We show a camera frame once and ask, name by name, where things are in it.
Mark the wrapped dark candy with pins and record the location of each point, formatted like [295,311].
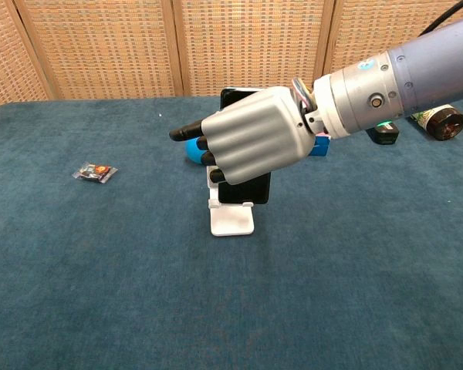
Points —
[94,172]

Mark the blue ball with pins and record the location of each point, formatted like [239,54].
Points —
[195,152]

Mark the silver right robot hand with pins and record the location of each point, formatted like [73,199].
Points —
[254,133]

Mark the woven bamboo folding screen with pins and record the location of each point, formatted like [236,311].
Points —
[177,46]

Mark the black smartphone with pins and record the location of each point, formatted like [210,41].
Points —
[247,190]

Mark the blue cookie box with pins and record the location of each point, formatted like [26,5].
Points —
[320,144]

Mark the small black bottle red cap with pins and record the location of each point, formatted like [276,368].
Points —
[386,135]

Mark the blue velvet table cloth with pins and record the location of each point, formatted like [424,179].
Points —
[139,270]

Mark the large dark drink bottle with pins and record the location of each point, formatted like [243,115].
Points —
[445,123]

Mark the white phone stand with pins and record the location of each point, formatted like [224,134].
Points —
[231,219]

